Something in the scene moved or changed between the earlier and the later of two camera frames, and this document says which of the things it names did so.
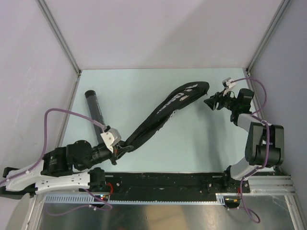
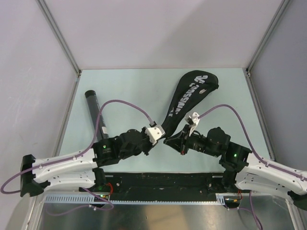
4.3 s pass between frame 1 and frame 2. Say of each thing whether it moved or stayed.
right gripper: moved
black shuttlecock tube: stayed
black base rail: stayed
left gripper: moved
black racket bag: moved
